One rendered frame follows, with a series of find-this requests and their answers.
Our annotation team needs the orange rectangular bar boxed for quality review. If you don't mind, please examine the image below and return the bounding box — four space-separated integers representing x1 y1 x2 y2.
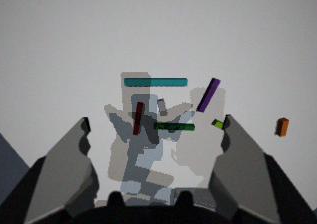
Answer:
276 118 289 137

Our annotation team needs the turquoise rod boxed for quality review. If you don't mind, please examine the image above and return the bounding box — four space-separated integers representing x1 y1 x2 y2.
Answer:
124 78 188 86

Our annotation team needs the green rod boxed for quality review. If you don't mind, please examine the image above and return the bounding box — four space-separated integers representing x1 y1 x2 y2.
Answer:
154 122 195 131

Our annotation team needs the purple rod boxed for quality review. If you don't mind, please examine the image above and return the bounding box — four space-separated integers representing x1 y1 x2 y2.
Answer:
197 78 220 113

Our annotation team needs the dark red rod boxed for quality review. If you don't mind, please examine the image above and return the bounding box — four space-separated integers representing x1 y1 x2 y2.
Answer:
133 102 143 135

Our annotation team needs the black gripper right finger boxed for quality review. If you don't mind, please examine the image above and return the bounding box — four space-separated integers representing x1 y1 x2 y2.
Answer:
208 114 317 224

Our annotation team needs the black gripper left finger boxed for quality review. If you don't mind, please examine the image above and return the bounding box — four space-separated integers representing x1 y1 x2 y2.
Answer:
0 117 100 224

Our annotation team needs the lime green rectangular bar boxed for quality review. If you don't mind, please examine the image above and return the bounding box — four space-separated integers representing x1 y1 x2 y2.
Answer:
212 119 223 129

